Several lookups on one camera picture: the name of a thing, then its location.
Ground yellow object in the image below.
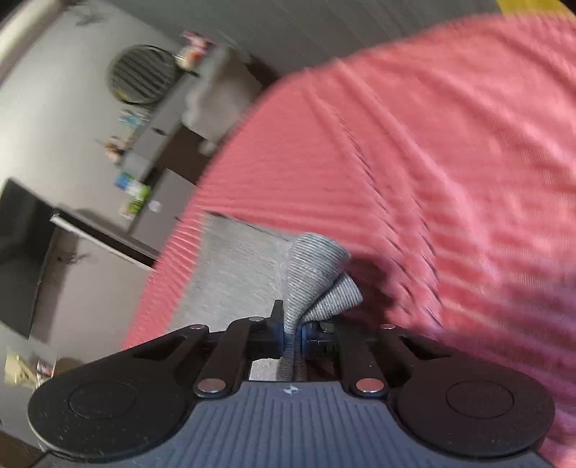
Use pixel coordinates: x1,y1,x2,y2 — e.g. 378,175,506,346
501,0,576,15

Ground white cloth bundle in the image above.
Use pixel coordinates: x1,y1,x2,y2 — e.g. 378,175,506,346
180,45,253,156

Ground black television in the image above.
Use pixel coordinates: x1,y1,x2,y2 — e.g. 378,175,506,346
0,177,59,340

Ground teal toiletry bottles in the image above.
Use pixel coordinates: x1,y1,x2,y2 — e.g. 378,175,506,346
119,109,147,131

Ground grey knit pants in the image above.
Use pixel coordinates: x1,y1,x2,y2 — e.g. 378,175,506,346
186,211,364,383

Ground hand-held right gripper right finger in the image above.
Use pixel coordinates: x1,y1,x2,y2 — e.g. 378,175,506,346
301,319,454,399

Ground green packet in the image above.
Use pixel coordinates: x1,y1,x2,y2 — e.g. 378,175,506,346
121,184,151,219

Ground round black slatted disc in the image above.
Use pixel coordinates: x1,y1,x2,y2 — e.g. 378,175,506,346
107,44,177,105

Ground blue and white box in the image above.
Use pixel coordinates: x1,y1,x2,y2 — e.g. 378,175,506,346
113,172,138,194

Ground beige crumpled bag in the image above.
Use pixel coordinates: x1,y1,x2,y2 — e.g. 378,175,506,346
4,350,39,388

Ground pink and white bottles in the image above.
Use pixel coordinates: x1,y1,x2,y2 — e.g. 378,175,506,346
179,31,215,70

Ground small pink toiletry items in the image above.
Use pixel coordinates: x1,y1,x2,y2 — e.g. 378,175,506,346
103,136,131,160

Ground pink ribbed blanket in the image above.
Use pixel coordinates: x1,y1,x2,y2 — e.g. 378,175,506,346
121,13,576,468

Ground white edged shelf board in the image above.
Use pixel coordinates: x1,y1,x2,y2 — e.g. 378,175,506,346
49,211,160,271

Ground grey cabinet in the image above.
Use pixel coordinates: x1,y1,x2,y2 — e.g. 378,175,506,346
121,67,201,239

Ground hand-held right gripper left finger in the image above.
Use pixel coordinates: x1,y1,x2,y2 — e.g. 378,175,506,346
121,299,293,399

